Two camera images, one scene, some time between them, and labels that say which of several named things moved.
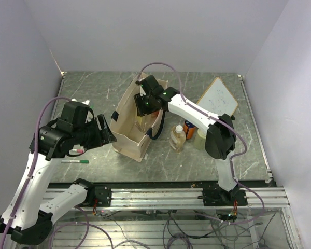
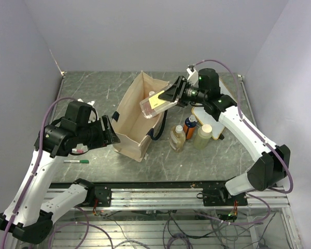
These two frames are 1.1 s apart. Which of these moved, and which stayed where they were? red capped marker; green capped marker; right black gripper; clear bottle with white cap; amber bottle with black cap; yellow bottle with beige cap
Moved: amber bottle with black cap; right black gripper
Stayed: clear bottle with white cap; red capped marker; yellow bottle with beige cap; green capped marker
